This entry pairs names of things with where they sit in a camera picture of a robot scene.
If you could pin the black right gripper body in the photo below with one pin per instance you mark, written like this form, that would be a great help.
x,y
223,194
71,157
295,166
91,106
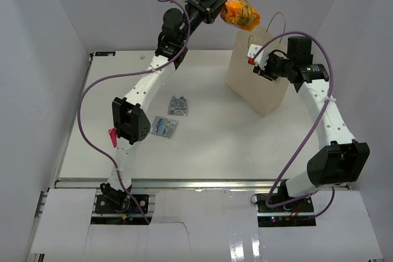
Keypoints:
x,y
276,67

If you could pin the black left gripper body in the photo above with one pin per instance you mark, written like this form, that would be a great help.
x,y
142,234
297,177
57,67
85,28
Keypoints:
x,y
196,15

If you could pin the orange snack bag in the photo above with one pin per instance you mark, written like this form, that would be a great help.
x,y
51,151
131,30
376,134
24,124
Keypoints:
x,y
240,14

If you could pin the beige paper bag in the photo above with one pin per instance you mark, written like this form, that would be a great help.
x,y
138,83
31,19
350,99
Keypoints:
x,y
262,95

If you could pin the silver foil snack packet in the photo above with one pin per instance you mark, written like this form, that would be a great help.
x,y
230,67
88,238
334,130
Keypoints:
x,y
178,106

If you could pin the blue silver snack packet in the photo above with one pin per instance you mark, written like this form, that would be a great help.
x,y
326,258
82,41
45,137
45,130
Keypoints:
x,y
164,127

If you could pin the pink snack packet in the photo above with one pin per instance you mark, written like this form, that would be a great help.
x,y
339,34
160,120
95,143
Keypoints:
x,y
113,136

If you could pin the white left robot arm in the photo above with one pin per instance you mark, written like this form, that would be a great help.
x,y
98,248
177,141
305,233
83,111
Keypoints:
x,y
129,113

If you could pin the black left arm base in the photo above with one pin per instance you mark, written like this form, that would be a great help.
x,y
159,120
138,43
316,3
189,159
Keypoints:
x,y
112,201

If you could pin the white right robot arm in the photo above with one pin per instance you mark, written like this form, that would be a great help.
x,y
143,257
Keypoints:
x,y
341,157

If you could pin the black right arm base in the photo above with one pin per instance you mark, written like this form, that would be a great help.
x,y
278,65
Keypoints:
x,y
296,214

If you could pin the white front cover sheet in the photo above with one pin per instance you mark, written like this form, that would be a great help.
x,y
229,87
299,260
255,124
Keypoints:
x,y
202,226

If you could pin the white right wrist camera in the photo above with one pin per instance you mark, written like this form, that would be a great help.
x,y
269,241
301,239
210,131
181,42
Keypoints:
x,y
257,56

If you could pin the aluminium table frame rail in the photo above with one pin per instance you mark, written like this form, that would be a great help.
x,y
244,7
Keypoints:
x,y
198,184

